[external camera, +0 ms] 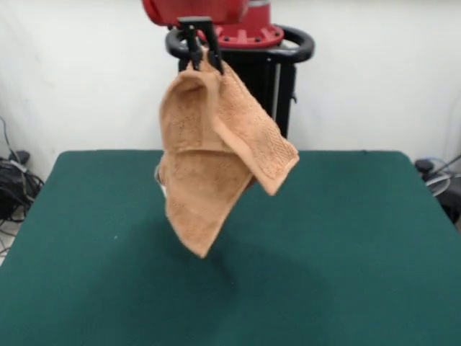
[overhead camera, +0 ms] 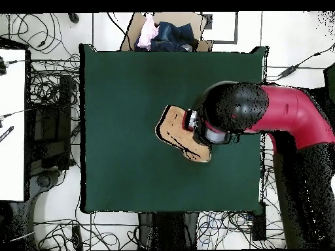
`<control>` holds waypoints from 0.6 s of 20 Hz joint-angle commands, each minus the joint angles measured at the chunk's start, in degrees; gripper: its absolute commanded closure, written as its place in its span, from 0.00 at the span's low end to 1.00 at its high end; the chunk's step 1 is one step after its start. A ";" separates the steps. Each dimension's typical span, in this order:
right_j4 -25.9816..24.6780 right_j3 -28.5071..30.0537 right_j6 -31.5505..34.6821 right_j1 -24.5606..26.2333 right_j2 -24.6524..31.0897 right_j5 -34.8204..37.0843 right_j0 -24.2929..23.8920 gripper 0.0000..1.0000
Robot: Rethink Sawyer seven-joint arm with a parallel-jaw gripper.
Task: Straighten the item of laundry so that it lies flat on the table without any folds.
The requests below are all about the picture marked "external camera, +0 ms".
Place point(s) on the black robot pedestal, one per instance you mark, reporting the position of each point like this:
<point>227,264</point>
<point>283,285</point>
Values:
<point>284,90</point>

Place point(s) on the black floor object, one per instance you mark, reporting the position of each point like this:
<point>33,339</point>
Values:
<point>452,209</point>

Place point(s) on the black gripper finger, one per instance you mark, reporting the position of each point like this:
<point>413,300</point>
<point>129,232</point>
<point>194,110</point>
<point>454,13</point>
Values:
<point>194,50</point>
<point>213,47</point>

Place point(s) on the orange terry towel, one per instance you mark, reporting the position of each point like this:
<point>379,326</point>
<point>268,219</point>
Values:
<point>201,173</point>

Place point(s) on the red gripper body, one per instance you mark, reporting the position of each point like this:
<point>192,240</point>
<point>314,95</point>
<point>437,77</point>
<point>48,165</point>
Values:
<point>194,9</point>

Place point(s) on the dark green tablecloth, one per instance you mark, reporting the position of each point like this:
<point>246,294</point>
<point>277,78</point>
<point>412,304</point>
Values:
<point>108,252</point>

